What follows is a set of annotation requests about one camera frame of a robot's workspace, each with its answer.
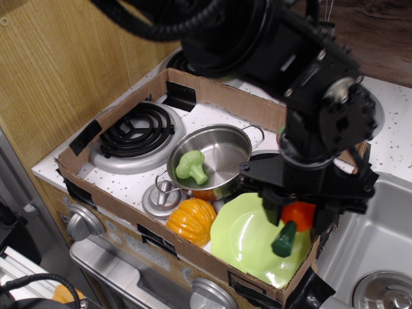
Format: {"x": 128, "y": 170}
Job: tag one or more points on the front left black burner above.
{"x": 139, "y": 142}

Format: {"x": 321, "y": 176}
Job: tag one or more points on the silver oven door handle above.
{"x": 116, "y": 274}

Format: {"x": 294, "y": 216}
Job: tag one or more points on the brown cardboard fence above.
{"x": 199, "y": 102}

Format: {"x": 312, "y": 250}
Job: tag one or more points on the silver oven knob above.
{"x": 83, "y": 223}
{"x": 207, "y": 294}

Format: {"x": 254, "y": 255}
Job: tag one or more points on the silver sink drain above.
{"x": 382, "y": 289}

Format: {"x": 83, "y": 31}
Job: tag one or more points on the hanging steel spatula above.
{"x": 325, "y": 23}

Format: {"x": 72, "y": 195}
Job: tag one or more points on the green toy broccoli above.
{"x": 191, "y": 166}

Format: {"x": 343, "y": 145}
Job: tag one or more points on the silver toy sink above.
{"x": 362, "y": 244}

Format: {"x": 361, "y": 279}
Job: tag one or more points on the left silver oven knob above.
{"x": 83, "y": 223}

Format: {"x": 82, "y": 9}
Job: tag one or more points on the green plastic plate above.
{"x": 242, "y": 236}

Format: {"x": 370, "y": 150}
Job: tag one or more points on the right silver oven knob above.
{"x": 207, "y": 294}

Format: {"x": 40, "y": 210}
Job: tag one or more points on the orange object bottom left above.
{"x": 62, "y": 295}

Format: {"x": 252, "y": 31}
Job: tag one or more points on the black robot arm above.
{"x": 290, "y": 57}

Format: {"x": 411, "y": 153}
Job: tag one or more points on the orange toy carrot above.
{"x": 297, "y": 217}

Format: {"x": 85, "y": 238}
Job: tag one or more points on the orange toy pumpkin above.
{"x": 192, "y": 220}

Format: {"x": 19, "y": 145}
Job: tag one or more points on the silver stovetop knob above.
{"x": 161, "y": 199}

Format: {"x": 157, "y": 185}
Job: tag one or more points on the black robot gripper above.
{"x": 332, "y": 190}

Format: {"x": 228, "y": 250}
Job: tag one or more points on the small steel pot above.
{"x": 224, "y": 147}

